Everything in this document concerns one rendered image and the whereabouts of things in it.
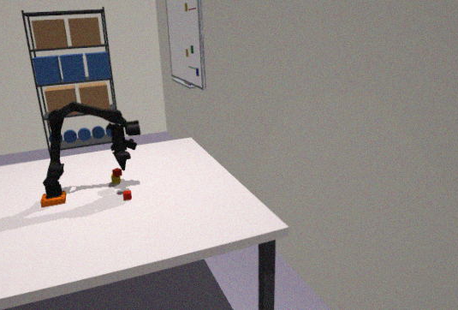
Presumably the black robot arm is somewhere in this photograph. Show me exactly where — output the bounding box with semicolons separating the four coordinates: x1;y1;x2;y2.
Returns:
43;101;141;199

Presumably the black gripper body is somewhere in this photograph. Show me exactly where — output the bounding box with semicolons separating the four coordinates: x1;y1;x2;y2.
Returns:
110;136;131;161

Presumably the olive yellow cube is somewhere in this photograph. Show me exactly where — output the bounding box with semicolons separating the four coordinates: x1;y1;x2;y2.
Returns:
110;174;121;184

